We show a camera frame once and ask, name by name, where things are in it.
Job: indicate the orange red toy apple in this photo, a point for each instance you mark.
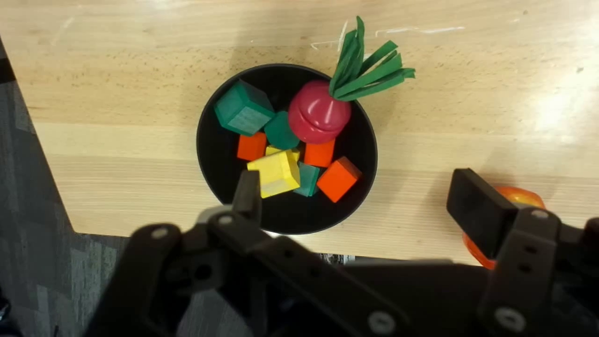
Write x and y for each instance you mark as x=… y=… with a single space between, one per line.
x=517 y=199

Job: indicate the yellow block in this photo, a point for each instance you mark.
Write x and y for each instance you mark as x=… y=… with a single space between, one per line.
x=278 y=173

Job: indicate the small teal block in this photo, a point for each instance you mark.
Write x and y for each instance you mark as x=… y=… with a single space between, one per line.
x=280 y=132

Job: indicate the red toy radish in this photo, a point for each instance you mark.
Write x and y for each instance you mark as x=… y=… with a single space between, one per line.
x=323 y=109

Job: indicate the large teal block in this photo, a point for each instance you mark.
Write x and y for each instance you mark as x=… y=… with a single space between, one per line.
x=244 y=109

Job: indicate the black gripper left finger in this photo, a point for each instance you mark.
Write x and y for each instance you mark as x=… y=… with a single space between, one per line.
x=248 y=201

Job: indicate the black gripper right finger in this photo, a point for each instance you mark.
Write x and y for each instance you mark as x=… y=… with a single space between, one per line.
x=480 y=210

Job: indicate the small orange block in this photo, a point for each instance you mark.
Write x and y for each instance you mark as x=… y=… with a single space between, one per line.
x=252 y=147

